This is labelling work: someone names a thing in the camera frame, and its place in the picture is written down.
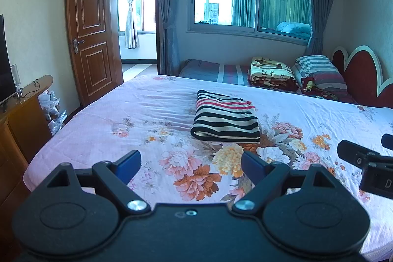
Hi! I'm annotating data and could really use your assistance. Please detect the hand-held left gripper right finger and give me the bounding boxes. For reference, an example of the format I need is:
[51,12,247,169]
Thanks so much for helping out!
[232,152,351,215]

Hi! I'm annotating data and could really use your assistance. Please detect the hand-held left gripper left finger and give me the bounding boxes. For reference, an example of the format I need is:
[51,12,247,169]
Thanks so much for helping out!
[40,150,152,215]

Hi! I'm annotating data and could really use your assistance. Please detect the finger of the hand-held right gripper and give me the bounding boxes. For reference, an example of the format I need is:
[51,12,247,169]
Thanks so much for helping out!
[337,140,393,171]
[381,133,393,151]

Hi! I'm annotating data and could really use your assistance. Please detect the striped knit sweater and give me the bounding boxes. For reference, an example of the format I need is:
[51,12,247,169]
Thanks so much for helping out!
[190,90,261,144]

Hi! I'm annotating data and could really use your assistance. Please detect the bed with floral sheet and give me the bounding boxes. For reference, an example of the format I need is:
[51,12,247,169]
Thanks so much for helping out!
[23,75,393,254]

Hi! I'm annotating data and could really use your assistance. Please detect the red printed cloth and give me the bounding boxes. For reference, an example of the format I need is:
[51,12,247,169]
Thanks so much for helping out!
[301,77,358,105]

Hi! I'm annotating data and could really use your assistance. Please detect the red and white headboard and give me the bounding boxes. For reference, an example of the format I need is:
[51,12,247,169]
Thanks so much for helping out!
[332,45,393,109]

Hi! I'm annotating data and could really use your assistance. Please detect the striped pillow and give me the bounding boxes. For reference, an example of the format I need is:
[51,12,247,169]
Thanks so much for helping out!
[291,55,347,91]

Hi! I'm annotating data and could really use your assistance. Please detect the folded printed blanket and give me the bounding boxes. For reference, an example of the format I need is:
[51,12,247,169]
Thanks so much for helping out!
[247,57,299,92]

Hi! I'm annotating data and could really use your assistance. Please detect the white plastic bags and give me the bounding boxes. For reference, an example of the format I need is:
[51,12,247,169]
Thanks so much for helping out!
[38,89,67,135]

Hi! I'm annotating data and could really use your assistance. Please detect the striped mattress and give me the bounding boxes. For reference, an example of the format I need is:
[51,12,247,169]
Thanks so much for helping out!
[179,59,251,86]

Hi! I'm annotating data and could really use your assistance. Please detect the wooden cabinet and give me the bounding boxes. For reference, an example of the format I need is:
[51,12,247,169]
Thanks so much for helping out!
[0,75,54,221]

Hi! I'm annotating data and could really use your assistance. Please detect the brown wooden door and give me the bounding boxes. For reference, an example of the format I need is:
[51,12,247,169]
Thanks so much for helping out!
[65,0,124,107]

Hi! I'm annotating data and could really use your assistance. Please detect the blue quilt behind glass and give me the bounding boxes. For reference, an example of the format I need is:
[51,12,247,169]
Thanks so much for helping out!
[276,22,312,41]

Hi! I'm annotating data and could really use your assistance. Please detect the clear glass jar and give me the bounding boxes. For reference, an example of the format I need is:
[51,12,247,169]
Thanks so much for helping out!
[10,64,21,88]

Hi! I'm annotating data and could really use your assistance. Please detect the white sheer curtain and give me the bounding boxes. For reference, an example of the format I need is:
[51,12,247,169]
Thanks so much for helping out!
[124,0,140,49]

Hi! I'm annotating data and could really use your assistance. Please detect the black television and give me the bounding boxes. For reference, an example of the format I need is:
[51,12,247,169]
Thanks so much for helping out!
[0,14,18,105]

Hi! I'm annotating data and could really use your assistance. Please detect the black cable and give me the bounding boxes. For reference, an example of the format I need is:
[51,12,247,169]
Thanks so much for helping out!
[18,79,41,97]

